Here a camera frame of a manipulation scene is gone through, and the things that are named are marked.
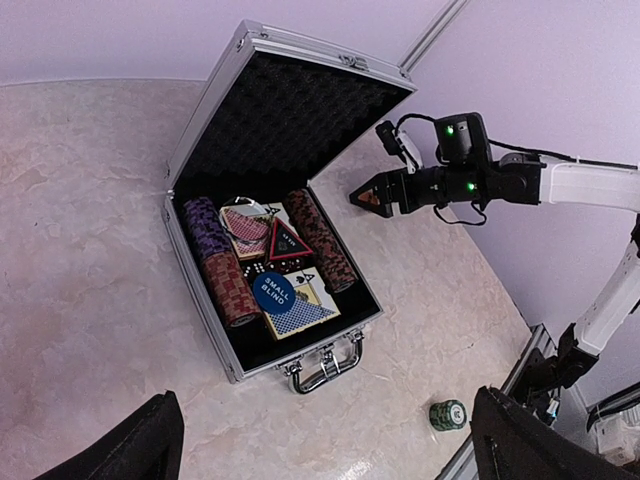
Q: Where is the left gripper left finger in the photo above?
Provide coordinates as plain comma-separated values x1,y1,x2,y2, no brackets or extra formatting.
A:
39,391,185,479

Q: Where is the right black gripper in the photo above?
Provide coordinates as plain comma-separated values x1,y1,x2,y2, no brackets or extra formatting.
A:
349,167,490,218

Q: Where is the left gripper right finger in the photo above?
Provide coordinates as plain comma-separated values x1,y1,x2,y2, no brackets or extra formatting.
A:
471,387,636,480

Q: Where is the black triangular button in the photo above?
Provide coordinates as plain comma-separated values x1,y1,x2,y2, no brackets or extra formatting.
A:
266,218,313,262

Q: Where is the blue playing card deck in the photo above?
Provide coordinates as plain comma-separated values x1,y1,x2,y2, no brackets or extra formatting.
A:
264,267,341,340

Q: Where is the red playing card deck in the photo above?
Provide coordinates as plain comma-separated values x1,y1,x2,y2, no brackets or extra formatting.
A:
221,203,286,260

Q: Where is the clear round button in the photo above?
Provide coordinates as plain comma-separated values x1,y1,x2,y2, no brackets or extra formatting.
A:
220,196,272,247

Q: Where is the aluminium poker case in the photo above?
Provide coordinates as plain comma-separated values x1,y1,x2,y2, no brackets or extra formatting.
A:
164,20,415,395

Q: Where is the blue round button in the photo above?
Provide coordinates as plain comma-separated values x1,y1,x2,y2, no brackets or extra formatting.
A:
252,272,296,315

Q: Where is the orange round button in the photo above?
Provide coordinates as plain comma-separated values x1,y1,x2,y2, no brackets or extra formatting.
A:
356,188,381,207

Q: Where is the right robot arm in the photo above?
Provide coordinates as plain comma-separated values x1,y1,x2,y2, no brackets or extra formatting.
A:
342,201,634,373

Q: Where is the green poker chip stack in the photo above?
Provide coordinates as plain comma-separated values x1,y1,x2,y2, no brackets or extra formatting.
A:
428,399,467,432

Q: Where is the right poker chip row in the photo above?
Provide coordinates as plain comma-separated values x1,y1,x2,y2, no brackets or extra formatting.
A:
283,189,358,294

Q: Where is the poker chip row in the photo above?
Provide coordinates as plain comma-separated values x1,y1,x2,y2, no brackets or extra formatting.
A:
283,189,358,294
183,197,261,328

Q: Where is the red dice row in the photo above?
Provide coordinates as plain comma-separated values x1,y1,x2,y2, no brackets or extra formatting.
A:
241,258,304,277

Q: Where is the left poker chip row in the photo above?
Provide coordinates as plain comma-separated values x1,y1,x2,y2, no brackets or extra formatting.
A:
183,197,261,328

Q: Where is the front aluminium rail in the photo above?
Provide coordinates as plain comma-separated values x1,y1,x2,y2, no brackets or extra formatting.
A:
439,322,556,480

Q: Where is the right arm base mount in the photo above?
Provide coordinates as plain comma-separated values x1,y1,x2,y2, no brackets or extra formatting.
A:
509,323,599,426

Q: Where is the right aluminium frame post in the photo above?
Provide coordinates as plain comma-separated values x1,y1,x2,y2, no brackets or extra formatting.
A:
399,0,471,73

